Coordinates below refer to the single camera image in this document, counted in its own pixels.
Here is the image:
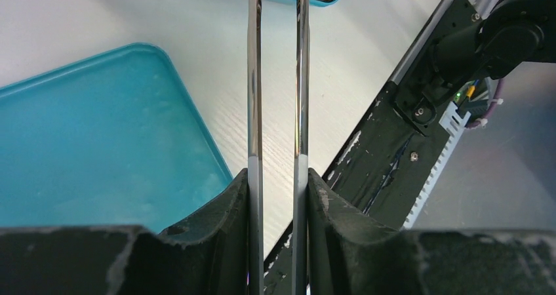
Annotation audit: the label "teal box lid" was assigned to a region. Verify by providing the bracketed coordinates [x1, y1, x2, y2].
[1, 43, 232, 232]

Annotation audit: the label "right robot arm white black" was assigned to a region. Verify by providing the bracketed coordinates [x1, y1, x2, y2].
[431, 0, 555, 98]

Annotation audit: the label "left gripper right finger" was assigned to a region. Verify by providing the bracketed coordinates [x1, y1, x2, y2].
[307, 170, 555, 294]

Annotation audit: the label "metal serving tongs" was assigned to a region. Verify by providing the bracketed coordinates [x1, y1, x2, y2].
[247, 0, 310, 294]

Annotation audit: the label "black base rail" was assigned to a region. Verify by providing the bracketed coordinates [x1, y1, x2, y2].
[262, 0, 485, 295]

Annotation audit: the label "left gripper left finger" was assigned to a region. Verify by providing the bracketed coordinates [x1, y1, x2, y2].
[1, 170, 248, 294]

